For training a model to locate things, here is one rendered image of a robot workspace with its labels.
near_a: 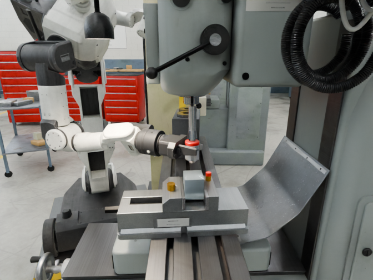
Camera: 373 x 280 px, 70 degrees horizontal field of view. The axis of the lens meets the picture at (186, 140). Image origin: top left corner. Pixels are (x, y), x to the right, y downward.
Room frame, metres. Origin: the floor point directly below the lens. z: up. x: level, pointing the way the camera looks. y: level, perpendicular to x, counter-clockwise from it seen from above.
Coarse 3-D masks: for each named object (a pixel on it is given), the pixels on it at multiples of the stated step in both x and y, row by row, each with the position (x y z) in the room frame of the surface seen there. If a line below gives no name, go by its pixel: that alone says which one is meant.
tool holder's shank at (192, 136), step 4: (192, 108) 0.78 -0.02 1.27; (192, 112) 0.78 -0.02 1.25; (192, 116) 0.78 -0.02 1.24; (192, 120) 0.78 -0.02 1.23; (192, 124) 0.78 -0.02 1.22; (192, 128) 0.78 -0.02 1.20; (188, 132) 0.79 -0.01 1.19; (192, 132) 0.78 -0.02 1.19; (188, 136) 0.79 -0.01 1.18; (192, 136) 0.78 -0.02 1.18; (196, 136) 0.79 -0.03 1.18; (192, 140) 0.78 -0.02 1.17
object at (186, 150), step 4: (180, 144) 0.79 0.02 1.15; (180, 148) 0.78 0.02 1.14; (184, 148) 0.77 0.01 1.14; (188, 148) 0.77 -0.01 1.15; (192, 148) 0.76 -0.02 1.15; (180, 152) 0.77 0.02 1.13; (184, 152) 0.77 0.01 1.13; (188, 152) 0.77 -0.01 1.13; (192, 152) 0.76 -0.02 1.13; (196, 152) 0.76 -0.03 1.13
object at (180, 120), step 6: (180, 108) 1.28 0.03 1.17; (186, 108) 1.30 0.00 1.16; (174, 114) 1.21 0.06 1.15; (180, 114) 1.15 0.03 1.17; (186, 114) 1.15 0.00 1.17; (198, 114) 1.20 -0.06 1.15; (174, 120) 1.13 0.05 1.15; (180, 120) 1.12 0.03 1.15; (186, 120) 1.12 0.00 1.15; (198, 120) 1.12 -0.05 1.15; (174, 126) 1.13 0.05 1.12; (180, 126) 1.12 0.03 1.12; (186, 126) 1.12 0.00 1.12; (198, 126) 1.12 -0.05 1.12; (174, 132) 1.13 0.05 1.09; (180, 132) 1.12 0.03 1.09; (186, 132) 1.12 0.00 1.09; (198, 132) 1.12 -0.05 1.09; (198, 138) 1.12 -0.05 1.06; (180, 156) 1.12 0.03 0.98
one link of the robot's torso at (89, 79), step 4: (76, 68) 1.27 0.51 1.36; (80, 68) 1.27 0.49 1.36; (92, 68) 1.29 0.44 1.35; (96, 68) 1.30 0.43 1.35; (80, 72) 1.30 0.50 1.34; (84, 72) 1.31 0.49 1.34; (88, 72) 1.31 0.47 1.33; (92, 72) 1.32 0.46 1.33; (80, 76) 1.33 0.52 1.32; (84, 76) 1.34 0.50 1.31; (88, 76) 1.34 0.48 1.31; (92, 76) 1.35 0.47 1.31; (96, 76) 1.36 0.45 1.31; (80, 80) 1.36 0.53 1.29; (84, 80) 1.37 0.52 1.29; (88, 80) 1.38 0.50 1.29; (92, 80) 1.38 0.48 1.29; (96, 80) 1.39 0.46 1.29
